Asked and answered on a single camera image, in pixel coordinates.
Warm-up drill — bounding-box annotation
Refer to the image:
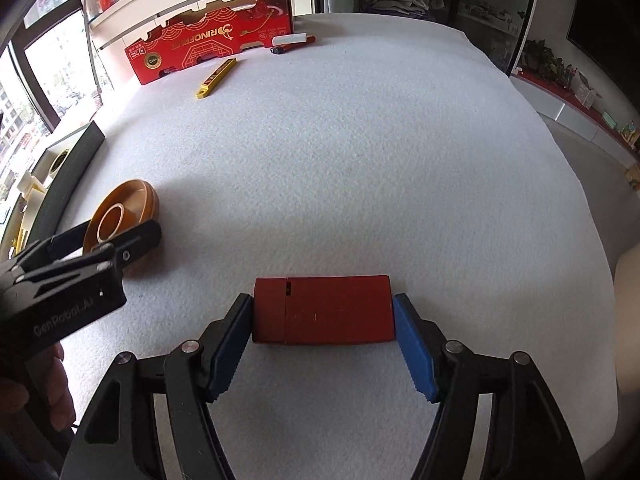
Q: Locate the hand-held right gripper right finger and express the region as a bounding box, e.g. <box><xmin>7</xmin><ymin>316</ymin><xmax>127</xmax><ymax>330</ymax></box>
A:
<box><xmin>392</xmin><ymin>293</ymin><xmax>586</xmax><ymax>480</ymax></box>

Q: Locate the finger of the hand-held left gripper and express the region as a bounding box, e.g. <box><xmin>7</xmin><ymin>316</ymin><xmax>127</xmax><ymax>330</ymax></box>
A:
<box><xmin>30</xmin><ymin>220</ymin><xmax>98</xmax><ymax>262</ymax></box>
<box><xmin>12</xmin><ymin>220</ymin><xmax>163</xmax><ymax>286</ymax></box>

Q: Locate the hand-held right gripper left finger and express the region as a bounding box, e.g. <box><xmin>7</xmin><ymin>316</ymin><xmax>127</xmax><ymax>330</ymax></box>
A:
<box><xmin>62</xmin><ymin>293</ymin><xmax>252</xmax><ymax>480</ymax></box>

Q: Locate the brown tape roll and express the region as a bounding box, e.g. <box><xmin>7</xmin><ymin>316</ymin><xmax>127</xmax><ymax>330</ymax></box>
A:
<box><xmin>82</xmin><ymin>179</ymin><xmax>160</xmax><ymax>276</ymax></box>

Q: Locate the large yellow utility knife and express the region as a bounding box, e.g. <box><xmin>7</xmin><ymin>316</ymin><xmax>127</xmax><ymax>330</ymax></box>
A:
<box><xmin>10</xmin><ymin>224</ymin><xmax>31</xmax><ymax>256</ymax></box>

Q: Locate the masking tape roll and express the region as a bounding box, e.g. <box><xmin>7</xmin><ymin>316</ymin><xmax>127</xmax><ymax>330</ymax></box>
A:
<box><xmin>46</xmin><ymin>149</ymin><xmax>72</xmax><ymax>182</ymax></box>

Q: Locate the dark green tray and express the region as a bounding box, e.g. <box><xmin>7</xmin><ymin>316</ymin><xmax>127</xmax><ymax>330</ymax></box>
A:
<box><xmin>0</xmin><ymin>121</ymin><xmax>107</xmax><ymax>261</ymax></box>

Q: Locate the red rectangular box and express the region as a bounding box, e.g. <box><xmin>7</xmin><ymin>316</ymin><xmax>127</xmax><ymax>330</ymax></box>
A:
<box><xmin>251</xmin><ymin>275</ymin><xmax>396</xmax><ymax>346</ymax></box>

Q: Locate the person's left hand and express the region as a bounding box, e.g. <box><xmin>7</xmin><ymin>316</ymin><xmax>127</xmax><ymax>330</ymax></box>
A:
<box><xmin>0</xmin><ymin>341</ymin><xmax>77</xmax><ymax>432</ymax></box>

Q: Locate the small yellow utility knife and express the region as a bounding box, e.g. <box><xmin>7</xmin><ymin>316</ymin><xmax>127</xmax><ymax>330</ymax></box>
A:
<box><xmin>194</xmin><ymin>57</ymin><xmax>238</xmax><ymax>100</ymax></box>

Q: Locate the red cardboard box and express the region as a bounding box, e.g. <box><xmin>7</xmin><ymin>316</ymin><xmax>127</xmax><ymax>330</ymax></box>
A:
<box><xmin>124</xmin><ymin>0</ymin><xmax>295</xmax><ymax>86</ymax></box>

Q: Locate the white kitchen cabinet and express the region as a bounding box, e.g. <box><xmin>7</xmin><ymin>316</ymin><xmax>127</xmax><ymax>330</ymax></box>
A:
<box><xmin>87</xmin><ymin>0</ymin><xmax>248</xmax><ymax>51</ymax></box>

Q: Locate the red marker pen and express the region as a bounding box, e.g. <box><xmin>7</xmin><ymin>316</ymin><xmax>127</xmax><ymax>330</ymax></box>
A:
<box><xmin>269</xmin><ymin>35</ymin><xmax>317</xmax><ymax>57</ymax></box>

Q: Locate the red-topped low shelf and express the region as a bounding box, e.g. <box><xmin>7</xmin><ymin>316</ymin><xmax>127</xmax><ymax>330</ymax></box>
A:
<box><xmin>510</xmin><ymin>70</ymin><xmax>640</xmax><ymax>171</ymax></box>

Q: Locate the clear plastic box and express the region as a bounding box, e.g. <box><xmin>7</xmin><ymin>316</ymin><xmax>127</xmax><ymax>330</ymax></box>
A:
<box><xmin>575</xmin><ymin>70</ymin><xmax>608</xmax><ymax>108</ymax></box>

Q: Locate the potted plant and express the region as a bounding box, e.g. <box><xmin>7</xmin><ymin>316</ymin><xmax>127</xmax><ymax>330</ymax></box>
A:
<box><xmin>517</xmin><ymin>37</ymin><xmax>573</xmax><ymax>88</ymax></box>

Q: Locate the glass door cabinet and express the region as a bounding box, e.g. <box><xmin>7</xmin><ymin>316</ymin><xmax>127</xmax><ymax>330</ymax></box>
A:
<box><xmin>360</xmin><ymin>0</ymin><xmax>543</xmax><ymax>73</ymax></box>

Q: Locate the dark wall screen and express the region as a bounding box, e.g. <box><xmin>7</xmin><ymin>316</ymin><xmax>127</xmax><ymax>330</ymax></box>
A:
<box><xmin>565</xmin><ymin>0</ymin><xmax>640</xmax><ymax>68</ymax></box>

